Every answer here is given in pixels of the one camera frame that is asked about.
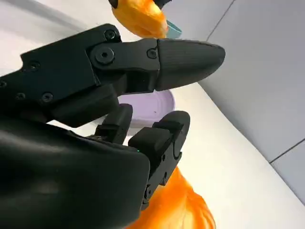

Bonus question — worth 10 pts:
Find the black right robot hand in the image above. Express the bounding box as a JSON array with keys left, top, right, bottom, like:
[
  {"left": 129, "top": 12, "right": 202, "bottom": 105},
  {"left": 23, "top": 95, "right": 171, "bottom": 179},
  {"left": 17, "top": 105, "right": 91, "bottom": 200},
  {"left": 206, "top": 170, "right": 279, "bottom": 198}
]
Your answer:
[{"left": 0, "top": 23, "right": 226, "bottom": 229}]

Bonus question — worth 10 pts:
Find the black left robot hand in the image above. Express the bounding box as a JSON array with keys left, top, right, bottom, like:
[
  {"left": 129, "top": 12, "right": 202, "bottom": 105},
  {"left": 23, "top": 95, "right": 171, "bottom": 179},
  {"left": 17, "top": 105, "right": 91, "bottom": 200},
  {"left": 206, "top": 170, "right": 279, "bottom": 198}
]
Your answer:
[{"left": 107, "top": 0, "right": 173, "bottom": 9}]

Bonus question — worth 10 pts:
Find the orange and white toy bread roll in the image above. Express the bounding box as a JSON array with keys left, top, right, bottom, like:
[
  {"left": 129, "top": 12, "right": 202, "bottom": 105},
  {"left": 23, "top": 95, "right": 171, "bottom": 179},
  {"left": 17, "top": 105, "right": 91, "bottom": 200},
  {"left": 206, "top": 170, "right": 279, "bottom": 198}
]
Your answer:
[
  {"left": 111, "top": 0, "right": 169, "bottom": 39},
  {"left": 130, "top": 166, "right": 216, "bottom": 229}
]

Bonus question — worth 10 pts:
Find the pale green mug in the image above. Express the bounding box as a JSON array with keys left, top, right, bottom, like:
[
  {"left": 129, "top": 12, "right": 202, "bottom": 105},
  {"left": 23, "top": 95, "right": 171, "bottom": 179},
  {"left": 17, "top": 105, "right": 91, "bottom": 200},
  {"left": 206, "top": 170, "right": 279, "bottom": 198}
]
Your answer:
[{"left": 166, "top": 20, "right": 183, "bottom": 40}]

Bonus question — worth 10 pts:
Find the lilac plate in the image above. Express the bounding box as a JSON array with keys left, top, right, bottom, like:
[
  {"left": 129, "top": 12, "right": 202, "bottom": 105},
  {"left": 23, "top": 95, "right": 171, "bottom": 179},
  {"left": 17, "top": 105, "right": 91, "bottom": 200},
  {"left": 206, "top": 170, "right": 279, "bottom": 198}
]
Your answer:
[{"left": 118, "top": 90, "right": 176, "bottom": 129}]

